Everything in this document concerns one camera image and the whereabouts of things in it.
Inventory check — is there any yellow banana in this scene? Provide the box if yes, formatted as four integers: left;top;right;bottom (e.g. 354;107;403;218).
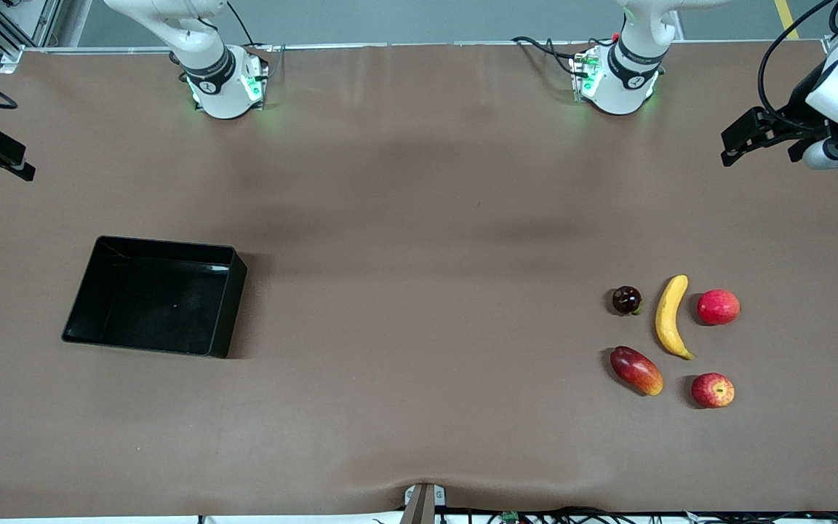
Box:
655;274;696;361

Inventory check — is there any black plastic box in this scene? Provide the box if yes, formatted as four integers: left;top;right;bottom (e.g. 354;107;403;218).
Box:
61;235;248;359

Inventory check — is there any red yellow-speckled apple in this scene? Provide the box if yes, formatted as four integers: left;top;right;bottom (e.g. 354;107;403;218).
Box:
690;373;736;409

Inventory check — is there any smooth red peach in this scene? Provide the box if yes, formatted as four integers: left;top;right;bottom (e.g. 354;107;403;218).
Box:
697;289;742;326

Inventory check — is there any dark purple plum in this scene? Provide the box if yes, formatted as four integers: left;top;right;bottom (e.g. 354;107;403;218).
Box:
612;285;643;317

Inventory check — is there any red yellow mango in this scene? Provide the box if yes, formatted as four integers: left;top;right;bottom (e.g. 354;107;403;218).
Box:
610;346;665;397

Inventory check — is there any brown table mat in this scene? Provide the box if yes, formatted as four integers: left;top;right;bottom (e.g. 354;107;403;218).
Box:
0;40;838;519

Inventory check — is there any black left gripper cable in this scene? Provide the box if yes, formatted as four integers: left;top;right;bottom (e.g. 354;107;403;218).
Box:
756;0;838;133

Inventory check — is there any black left arm base cable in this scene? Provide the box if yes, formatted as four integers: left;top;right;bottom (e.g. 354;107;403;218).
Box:
511;35;612;78

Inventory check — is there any black arm base cable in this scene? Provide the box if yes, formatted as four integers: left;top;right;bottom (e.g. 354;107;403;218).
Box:
511;35;612;78
226;0;286;74

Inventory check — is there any black right arm base cable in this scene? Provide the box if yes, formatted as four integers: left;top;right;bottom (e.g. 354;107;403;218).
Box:
226;0;286;74

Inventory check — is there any silver table edge rail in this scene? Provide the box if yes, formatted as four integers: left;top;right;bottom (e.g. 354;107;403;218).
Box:
8;39;827;56

